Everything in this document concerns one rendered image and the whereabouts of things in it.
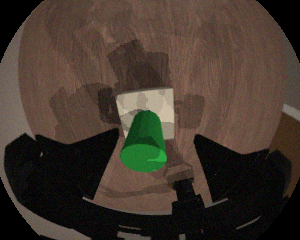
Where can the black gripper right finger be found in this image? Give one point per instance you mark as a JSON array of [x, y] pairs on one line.
[[223, 167]]

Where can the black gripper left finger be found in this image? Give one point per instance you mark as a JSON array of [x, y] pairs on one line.
[[84, 161]]

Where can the beige rectangular block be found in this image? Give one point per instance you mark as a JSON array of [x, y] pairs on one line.
[[158, 100]]

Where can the green marker cap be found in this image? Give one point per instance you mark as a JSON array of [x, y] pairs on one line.
[[144, 148]]

